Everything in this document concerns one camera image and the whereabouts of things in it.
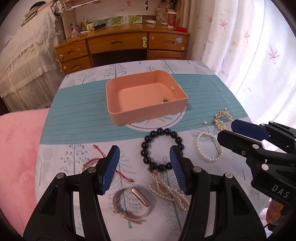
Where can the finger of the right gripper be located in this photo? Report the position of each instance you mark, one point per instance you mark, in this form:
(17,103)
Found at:
(241,145)
(249,130)

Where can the pink rectangular jewelry box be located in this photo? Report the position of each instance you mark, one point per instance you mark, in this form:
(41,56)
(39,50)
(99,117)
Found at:
(144,96)

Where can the tree print tablecloth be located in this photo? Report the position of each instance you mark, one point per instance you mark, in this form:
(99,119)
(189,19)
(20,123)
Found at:
(78,128)

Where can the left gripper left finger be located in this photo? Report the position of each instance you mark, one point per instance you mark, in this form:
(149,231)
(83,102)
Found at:
(94,182)

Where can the white lace cover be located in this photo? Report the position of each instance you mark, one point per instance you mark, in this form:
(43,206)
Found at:
(30,71)

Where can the pink band smart watch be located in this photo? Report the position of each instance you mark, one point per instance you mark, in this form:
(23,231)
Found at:
(131,205)

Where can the pink blanket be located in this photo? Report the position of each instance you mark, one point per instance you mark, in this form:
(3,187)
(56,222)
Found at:
(20,137)

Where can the white floral curtain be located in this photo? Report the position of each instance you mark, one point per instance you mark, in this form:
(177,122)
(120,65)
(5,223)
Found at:
(251,48)

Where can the red white paper cup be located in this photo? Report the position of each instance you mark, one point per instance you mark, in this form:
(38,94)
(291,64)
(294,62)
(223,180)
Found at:
(172,16)

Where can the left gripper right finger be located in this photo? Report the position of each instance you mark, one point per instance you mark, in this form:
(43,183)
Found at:
(193,181)

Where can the small red box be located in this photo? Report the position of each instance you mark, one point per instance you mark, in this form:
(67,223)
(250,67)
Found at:
(180,29)

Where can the patterned beige pouch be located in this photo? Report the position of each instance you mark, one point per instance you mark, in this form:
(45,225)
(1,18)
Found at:
(161,16)

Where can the right hand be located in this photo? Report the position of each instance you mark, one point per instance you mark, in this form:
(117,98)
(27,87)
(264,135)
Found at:
(274,212)

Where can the wooden desk with drawers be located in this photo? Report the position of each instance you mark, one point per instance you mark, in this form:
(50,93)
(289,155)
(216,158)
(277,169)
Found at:
(121,43)

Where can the gold leaf hair comb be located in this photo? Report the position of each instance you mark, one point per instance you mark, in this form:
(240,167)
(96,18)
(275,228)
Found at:
(222,120)

